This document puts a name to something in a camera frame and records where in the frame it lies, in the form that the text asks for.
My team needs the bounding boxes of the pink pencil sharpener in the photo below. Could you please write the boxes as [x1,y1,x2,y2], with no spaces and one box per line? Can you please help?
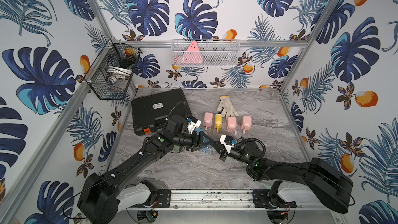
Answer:
[241,115,252,134]
[227,117,237,134]
[203,112,213,130]

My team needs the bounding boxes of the yellow pencil sharpener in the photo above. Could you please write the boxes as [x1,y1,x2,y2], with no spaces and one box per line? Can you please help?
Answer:
[214,114,223,132]

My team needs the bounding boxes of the blue clear sharpener tray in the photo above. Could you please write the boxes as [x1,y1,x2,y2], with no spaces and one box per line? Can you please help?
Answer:
[201,141,212,153]

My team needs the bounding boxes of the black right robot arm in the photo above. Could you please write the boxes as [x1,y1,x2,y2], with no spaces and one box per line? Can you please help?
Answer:
[209,135,355,214]

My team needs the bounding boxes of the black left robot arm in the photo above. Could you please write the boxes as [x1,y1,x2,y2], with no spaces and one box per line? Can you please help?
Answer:
[77,115,215,224]

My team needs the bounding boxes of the white knit work glove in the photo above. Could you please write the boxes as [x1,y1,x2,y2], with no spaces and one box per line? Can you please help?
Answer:
[217,95,239,119]

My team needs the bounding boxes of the black plastic tool case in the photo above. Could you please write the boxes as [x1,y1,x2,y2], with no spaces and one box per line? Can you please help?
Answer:
[131,89,192,136]

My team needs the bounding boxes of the pink triangular object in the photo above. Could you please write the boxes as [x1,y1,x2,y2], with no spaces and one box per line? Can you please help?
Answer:
[182,40,204,65]

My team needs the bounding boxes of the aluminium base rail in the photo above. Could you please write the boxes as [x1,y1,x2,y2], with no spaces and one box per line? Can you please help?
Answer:
[110,186,328,213]

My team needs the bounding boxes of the clear wall-mounted shelf bin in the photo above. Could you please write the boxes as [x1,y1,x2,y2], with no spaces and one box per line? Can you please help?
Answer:
[171,39,240,66]

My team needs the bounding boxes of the black wire basket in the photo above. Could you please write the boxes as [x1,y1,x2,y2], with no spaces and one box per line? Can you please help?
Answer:
[84,39,143,101]

